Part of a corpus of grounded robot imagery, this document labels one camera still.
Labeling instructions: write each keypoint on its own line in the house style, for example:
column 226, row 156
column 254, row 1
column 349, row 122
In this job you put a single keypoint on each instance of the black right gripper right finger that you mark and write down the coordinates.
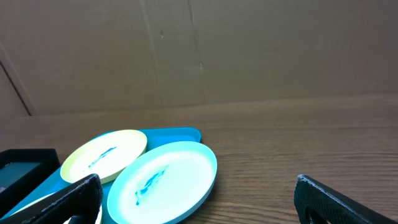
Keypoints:
column 317, row 203

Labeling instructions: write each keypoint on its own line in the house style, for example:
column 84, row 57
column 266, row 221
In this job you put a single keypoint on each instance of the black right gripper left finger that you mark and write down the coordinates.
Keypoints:
column 79, row 201

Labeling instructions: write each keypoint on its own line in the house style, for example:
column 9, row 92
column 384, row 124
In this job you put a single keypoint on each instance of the yellow plate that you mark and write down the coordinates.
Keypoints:
column 107, row 156
column 98, row 219

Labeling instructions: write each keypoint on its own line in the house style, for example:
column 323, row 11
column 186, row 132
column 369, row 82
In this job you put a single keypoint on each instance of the light blue plate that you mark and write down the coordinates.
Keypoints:
column 165, row 185

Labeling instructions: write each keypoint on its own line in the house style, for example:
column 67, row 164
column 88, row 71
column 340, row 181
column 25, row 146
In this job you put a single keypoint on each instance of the black water tray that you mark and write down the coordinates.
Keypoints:
column 22, row 171

